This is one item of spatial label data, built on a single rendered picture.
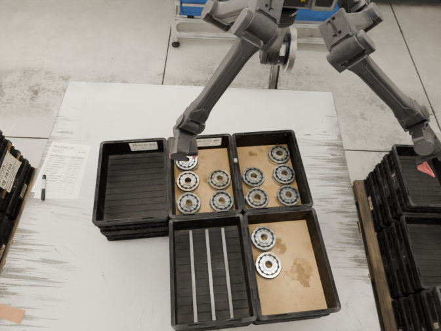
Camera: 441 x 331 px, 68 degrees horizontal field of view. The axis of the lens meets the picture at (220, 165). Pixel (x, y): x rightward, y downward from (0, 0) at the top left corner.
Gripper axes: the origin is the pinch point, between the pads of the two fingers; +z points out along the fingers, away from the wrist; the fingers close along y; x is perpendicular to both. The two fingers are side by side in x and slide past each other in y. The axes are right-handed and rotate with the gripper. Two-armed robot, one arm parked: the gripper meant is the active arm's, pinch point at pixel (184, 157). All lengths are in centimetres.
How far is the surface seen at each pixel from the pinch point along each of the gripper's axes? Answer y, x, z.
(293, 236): 43, -29, 22
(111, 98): -41, 66, 39
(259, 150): 36.0, 15.2, 24.0
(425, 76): 228, 135, 112
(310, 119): 72, 41, 38
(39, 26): -141, 230, 114
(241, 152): 27.1, 14.8, 24.0
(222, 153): 17.5, 14.8, 23.9
